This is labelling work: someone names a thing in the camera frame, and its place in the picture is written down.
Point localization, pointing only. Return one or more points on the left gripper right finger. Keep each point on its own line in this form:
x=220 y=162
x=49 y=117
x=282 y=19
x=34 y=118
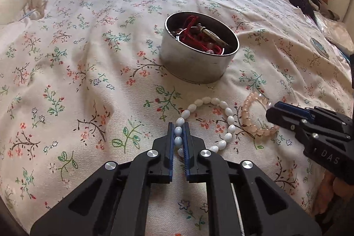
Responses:
x=241 y=198

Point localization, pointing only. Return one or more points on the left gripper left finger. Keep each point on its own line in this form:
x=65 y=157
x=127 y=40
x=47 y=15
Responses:
x=114 y=199

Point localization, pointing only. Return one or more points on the silver bangle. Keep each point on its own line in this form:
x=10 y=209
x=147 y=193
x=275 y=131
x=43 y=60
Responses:
x=200 y=38

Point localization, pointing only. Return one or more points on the right human hand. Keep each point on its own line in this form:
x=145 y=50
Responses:
x=330 y=186

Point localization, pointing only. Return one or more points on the round blue patterned lid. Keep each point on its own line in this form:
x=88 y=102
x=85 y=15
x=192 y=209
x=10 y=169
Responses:
x=319 y=48

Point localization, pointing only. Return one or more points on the white plastic bag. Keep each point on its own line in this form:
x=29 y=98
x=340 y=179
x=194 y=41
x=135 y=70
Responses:
x=336 y=33

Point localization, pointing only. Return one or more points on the floral bed sheet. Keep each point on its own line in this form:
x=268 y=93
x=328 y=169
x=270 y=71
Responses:
x=84 y=84

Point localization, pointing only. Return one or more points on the round silver metal tin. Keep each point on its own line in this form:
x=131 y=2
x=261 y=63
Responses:
x=190 y=64

